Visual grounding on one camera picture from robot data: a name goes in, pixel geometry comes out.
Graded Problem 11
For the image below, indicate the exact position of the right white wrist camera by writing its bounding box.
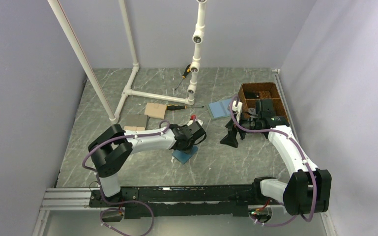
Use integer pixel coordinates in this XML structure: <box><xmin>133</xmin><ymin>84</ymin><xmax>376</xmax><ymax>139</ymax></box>
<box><xmin>231</xmin><ymin>101</ymin><xmax>243</xmax><ymax>122</ymax></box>

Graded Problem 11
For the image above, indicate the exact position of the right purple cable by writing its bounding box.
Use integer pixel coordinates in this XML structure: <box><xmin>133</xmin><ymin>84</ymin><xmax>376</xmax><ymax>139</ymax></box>
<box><xmin>229</xmin><ymin>95</ymin><xmax>318</xmax><ymax>228</ymax></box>

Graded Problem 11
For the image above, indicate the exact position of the open green card holder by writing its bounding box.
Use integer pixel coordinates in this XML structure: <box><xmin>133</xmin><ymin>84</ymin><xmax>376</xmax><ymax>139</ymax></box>
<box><xmin>207</xmin><ymin>98</ymin><xmax>232</xmax><ymax>120</ymax></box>

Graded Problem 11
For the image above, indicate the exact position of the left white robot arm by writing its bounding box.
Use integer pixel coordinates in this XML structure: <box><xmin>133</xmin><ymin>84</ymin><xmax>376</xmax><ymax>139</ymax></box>
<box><xmin>85</xmin><ymin>120</ymin><xmax>207</xmax><ymax>207</ymax></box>

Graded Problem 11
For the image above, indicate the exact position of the black yellow screwdriver near pipe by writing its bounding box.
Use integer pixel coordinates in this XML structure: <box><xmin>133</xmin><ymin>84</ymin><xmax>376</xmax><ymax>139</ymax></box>
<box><xmin>166</xmin><ymin>105</ymin><xmax>205</xmax><ymax>111</ymax></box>

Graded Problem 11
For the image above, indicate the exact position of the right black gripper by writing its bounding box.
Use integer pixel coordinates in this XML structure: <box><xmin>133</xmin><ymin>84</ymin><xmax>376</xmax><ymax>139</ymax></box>
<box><xmin>220</xmin><ymin>111</ymin><xmax>261</xmax><ymax>148</ymax></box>

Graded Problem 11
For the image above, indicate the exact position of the black yellow screwdriver far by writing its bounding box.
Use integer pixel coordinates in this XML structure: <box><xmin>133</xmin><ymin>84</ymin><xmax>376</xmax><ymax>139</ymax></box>
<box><xmin>174</xmin><ymin>64</ymin><xmax>191</xmax><ymax>90</ymax></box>

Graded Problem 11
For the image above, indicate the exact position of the brown wicker basket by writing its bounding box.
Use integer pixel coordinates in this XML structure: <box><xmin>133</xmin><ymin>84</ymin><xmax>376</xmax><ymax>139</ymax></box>
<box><xmin>238</xmin><ymin>82</ymin><xmax>290</xmax><ymax>121</ymax></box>

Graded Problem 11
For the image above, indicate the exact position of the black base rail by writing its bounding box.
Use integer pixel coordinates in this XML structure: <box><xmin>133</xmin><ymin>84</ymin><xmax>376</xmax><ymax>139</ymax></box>
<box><xmin>89</xmin><ymin>184</ymin><xmax>277</xmax><ymax>219</ymax></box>

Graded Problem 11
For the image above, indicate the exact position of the teal blue card holder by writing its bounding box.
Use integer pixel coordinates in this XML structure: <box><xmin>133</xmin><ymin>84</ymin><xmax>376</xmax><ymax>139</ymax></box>
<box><xmin>172</xmin><ymin>146</ymin><xmax>199</xmax><ymax>165</ymax></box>

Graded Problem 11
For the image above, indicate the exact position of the beige card holder lower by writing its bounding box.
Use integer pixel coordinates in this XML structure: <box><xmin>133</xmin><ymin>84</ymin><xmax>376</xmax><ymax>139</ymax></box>
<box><xmin>123</xmin><ymin>126</ymin><xmax>145</xmax><ymax>131</ymax></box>

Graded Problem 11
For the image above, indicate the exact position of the tan card holder upper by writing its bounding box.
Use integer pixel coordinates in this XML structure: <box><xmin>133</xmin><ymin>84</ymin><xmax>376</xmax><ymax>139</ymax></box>
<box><xmin>144</xmin><ymin>103</ymin><xmax>167</xmax><ymax>119</ymax></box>

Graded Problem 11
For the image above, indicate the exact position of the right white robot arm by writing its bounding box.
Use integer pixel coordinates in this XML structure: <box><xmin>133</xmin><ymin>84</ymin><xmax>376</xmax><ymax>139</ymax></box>
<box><xmin>220</xmin><ymin>96</ymin><xmax>332</xmax><ymax>222</ymax></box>

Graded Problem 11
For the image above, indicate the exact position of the white PVC pipe frame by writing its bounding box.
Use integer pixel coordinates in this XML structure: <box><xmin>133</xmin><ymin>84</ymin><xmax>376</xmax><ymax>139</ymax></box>
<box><xmin>47</xmin><ymin>0</ymin><xmax>208</xmax><ymax>125</ymax></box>

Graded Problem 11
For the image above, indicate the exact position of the aluminium frame rail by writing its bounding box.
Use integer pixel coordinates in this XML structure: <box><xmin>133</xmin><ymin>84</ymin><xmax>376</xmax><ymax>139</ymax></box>
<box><xmin>32</xmin><ymin>187</ymin><xmax>338</xmax><ymax>236</ymax></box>

